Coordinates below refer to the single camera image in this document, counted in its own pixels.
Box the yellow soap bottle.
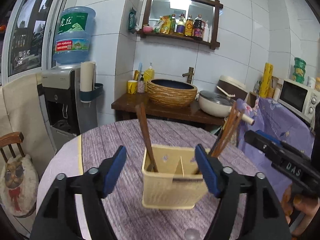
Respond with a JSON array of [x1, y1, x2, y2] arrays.
[[143, 62, 155, 82]]

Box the yellow oil bottle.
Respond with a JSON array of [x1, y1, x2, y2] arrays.
[[160, 15, 171, 34]]

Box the pink bowl on shelf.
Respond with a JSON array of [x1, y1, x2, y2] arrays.
[[142, 24, 153, 33]]

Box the dark wooden counter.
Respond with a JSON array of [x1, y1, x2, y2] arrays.
[[111, 93, 225, 131]]

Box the yellow mug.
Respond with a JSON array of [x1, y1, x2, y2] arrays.
[[127, 80, 138, 94]]

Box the brown chopsticks bundle in holder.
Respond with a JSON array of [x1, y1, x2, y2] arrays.
[[208, 102, 244, 158]]

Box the woven basin sink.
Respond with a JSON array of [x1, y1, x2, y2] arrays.
[[146, 79, 197, 108]]

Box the green stacked cups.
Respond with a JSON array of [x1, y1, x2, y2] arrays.
[[292, 57, 306, 84]]

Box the rice cooker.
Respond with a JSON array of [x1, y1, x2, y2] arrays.
[[217, 75, 248, 100]]

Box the purple striped tablecloth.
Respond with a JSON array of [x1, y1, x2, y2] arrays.
[[77, 118, 283, 240]]

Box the white pot with lid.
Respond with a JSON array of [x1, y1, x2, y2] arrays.
[[198, 90, 256, 126]]

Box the brass faucet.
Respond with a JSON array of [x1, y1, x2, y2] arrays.
[[182, 67, 194, 84]]

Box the brown wooden chopstick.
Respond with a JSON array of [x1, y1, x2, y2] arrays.
[[135, 102, 158, 172]]

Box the yellow box roll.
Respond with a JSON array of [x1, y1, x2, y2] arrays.
[[259, 63, 273, 98]]

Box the water dispenser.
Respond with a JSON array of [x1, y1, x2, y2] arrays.
[[42, 64, 98, 145]]

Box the green hanging packet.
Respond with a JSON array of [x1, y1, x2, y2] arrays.
[[127, 8, 137, 34]]

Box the cream plastic utensil holder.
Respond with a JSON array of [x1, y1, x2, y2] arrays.
[[142, 144, 208, 210]]

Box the dark soy sauce bottle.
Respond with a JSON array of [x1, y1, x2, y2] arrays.
[[193, 15, 204, 40]]

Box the blue water jug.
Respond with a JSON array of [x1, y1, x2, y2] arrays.
[[53, 7, 96, 65]]

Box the wooden framed mirror shelf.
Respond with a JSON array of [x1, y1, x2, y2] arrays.
[[138, 0, 223, 50]]

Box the wooden chair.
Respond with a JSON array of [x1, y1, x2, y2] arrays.
[[0, 132, 25, 163]]

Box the cat print cushion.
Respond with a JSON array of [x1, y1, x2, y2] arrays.
[[1, 154, 39, 218]]

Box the window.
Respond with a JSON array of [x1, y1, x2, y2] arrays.
[[1, 0, 66, 84]]

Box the right hand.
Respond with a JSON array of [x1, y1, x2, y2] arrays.
[[281, 184, 319, 239]]

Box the purple floral cloth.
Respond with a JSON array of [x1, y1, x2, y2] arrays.
[[236, 97, 314, 199]]

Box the white microwave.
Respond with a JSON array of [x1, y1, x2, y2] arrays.
[[278, 79, 319, 124]]

